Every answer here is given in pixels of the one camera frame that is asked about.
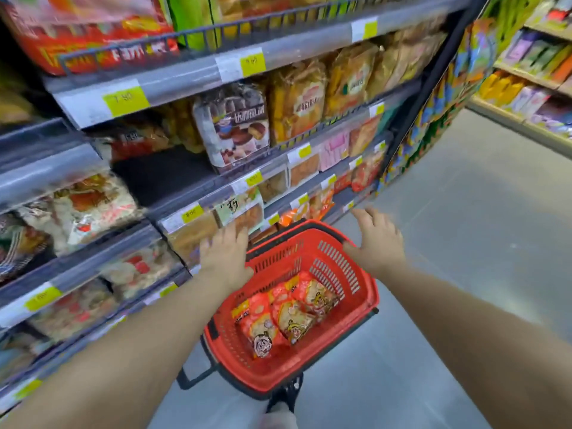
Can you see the person's left forearm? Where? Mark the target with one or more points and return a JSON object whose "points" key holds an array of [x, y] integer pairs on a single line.
{"points": [[125, 361]]}

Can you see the chocolate pie pack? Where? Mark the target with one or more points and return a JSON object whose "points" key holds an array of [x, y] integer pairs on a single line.
{"points": [[232, 127]]}

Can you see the person's left hand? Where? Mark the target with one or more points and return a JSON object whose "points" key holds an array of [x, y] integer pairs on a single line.
{"points": [[228, 259]]}

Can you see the yellow brown bread bag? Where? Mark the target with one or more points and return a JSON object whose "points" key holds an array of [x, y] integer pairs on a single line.
{"points": [[297, 102], [406, 62], [351, 80]]}

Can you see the clear window pastry pack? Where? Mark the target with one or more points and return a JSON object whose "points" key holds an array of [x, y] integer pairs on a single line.
{"points": [[305, 170], [273, 186]]}

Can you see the grey store shelving unit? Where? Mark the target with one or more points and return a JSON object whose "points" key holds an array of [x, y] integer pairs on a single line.
{"points": [[178, 80]]}

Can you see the green shrimp print bag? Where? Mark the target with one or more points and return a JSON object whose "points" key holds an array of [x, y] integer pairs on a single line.
{"points": [[20, 250]]}

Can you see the black slipper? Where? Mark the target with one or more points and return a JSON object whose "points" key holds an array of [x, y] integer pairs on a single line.
{"points": [[286, 390]]}

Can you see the brown cardboard box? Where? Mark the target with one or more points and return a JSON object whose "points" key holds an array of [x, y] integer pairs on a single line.
{"points": [[263, 235]]}

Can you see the blue bag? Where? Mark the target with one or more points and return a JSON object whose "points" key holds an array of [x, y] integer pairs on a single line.
{"points": [[22, 357]]}

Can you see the pale prawn cracker bag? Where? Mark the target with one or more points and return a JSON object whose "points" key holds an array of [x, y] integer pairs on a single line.
{"points": [[98, 209], [40, 223]]}

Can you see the beige trousers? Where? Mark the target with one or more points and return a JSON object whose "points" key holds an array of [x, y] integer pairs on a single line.
{"points": [[279, 420]]}

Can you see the row of red orange bags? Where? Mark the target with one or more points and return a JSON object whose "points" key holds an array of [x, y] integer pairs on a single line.
{"points": [[364, 171]]}

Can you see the tan pastry pack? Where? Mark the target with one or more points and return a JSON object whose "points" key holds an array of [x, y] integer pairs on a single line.
{"points": [[192, 241]]}

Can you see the white green pastry pack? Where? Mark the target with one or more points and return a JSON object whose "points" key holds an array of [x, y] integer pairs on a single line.
{"points": [[239, 209]]}

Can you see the pale red noodle bag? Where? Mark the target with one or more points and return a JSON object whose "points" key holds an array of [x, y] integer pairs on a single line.
{"points": [[140, 270], [71, 312]]}

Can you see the red plastic shopping basket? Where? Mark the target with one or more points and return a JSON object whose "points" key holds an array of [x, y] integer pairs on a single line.
{"points": [[268, 375]]}

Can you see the person's right hand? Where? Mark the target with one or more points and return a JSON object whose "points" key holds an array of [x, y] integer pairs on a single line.
{"points": [[382, 245]]}

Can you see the green yellow bag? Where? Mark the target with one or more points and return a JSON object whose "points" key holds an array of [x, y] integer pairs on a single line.
{"points": [[313, 4], [192, 17]]}

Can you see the red yellow multipack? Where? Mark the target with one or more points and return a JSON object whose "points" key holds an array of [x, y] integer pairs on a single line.
{"points": [[80, 31]]}

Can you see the small red bag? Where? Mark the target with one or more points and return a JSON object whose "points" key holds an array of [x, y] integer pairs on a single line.
{"points": [[134, 142]]}

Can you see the person's right forearm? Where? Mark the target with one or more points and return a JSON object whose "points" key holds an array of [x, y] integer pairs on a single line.
{"points": [[482, 344]]}

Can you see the assorted colourful background goods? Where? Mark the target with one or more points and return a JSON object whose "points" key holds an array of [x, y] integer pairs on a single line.
{"points": [[527, 89]]}

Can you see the pink wafer pack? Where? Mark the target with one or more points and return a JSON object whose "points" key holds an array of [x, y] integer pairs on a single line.
{"points": [[334, 151]]}

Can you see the orange bread pack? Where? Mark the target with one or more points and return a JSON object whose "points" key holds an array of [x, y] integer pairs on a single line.
{"points": [[364, 136]]}

